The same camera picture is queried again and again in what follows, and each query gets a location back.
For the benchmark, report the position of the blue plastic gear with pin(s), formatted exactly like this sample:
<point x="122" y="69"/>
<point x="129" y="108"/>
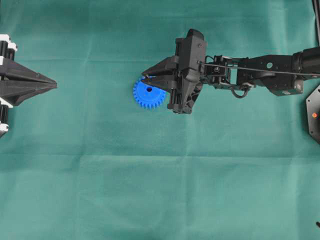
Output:
<point x="146" y="96"/>

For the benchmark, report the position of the green cloth mat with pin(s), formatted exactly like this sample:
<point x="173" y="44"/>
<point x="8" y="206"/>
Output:
<point x="85" y="162"/>

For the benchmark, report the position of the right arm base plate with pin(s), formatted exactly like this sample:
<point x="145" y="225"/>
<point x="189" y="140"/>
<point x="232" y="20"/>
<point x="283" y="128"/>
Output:
<point x="313" y="114"/>

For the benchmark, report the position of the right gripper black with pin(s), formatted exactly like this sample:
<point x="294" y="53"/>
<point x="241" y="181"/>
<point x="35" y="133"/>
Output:
<point x="185" y="84"/>

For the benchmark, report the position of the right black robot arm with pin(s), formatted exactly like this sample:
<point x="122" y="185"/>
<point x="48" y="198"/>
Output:
<point x="282" y="75"/>

